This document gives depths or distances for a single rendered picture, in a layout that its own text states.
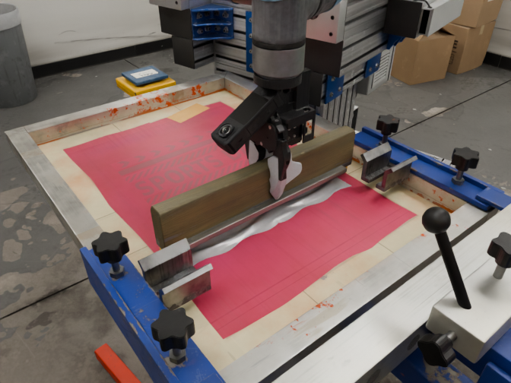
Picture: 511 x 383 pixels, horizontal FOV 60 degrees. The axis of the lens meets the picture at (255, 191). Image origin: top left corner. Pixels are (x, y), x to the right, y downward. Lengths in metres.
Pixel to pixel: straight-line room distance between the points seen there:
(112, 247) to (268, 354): 0.23
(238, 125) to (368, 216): 0.29
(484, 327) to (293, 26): 0.42
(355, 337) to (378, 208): 0.36
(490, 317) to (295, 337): 0.21
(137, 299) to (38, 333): 1.40
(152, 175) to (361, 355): 0.56
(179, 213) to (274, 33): 0.28
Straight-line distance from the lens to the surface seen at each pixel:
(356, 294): 0.61
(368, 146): 0.91
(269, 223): 0.75
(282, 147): 0.67
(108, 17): 4.47
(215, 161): 0.92
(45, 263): 2.25
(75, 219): 0.76
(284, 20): 0.61
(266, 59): 0.63
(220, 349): 0.59
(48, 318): 2.01
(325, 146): 0.80
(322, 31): 1.09
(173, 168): 0.91
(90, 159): 0.98
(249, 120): 0.64
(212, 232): 0.69
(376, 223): 0.78
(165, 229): 0.65
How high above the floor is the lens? 1.44
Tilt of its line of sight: 36 degrees down
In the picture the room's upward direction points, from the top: straight up
